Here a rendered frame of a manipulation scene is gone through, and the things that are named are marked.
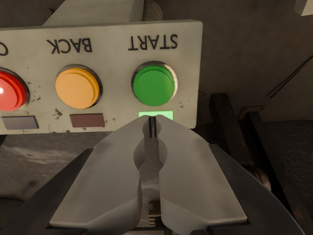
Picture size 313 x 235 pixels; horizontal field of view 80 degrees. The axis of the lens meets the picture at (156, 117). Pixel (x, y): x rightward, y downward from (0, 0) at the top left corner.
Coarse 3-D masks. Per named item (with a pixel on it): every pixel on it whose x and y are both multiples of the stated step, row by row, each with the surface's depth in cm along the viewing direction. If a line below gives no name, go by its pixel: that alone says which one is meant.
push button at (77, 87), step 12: (72, 72) 17; (84, 72) 17; (60, 84) 18; (72, 84) 18; (84, 84) 18; (96, 84) 18; (60, 96) 18; (72, 96) 18; (84, 96) 18; (96, 96) 18
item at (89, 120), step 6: (78, 114) 20; (84, 114) 20; (90, 114) 20; (96, 114) 20; (102, 114) 20; (72, 120) 20; (78, 120) 20; (84, 120) 20; (90, 120) 20; (96, 120) 20; (102, 120) 20; (78, 126) 21; (84, 126) 21; (90, 126) 21; (96, 126) 21; (102, 126) 21
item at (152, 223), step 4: (152, 204) 231; (156, 204) 228; (160, 204) 228; (156, 208) 224; (160, 208) 224; (152, 212) 256; (156, 212) 222; (160, 212) 222; (152, 216) 226; (156, 216) 226; (160, 216) 225; (152, 220) 239; (156, 220) 225; (160, 220) 223; (152, 224) 259; (156, 224) 222; (160, 224) 220
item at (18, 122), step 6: (6, 120) 21; (12, 120) 21; (18, 120) 21; (24, 120) 21; (30, 120) 21; (6, 126) 21; (12, 126) 21; (18, 126) 21; (24, 126) 21; (30, 126) 21; (36, 126) 21
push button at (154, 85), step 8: (144, 72) 17; (152, 72) 17; (160, 72) 17; (168, 72) 17; (136, 80) 18; (144, 80) 17; (152, 80) 17; (160, 80) 17; (168, 80) 17; (136, 88) 18; (144, 88) 18; (152, 88) 18; (160, 88) 18; (168, 88) 18; (136, 96) 18; (144, 96) 18; (152, 96) 18; (160, 96) 18; (168, 96) 18; (152, 104) 19; (160, 104) 19
